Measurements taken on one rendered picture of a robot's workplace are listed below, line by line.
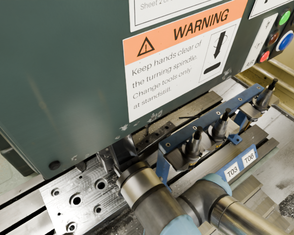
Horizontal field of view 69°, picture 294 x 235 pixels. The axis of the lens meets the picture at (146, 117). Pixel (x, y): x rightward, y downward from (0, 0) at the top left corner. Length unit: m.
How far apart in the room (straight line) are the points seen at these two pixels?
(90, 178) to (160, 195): 0.51
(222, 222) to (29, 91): 0.42
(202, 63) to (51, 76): 0.18
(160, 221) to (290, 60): 1.08
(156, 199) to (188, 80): 0.21
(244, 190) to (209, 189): 0.70
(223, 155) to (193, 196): 0.58
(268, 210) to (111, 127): 1.08
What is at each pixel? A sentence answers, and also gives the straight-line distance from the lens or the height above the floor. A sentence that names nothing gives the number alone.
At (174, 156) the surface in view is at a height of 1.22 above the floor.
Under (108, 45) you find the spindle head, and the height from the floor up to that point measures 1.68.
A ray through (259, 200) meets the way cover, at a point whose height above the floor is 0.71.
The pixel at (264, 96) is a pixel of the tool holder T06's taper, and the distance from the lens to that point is 0.82.
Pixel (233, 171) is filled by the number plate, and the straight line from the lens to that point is 1.00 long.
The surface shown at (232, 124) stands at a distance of 0.76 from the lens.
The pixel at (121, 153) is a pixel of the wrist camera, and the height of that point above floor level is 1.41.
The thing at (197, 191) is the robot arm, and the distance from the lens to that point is 0.52.
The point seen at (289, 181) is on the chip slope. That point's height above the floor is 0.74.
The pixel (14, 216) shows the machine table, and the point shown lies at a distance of 1.03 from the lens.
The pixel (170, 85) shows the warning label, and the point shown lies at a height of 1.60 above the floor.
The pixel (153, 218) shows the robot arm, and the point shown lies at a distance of 0.39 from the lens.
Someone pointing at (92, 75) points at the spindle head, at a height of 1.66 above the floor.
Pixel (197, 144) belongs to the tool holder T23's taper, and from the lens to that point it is 0.61.
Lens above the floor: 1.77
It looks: 51 degrees down
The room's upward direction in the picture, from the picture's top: 1 degrees clockwise
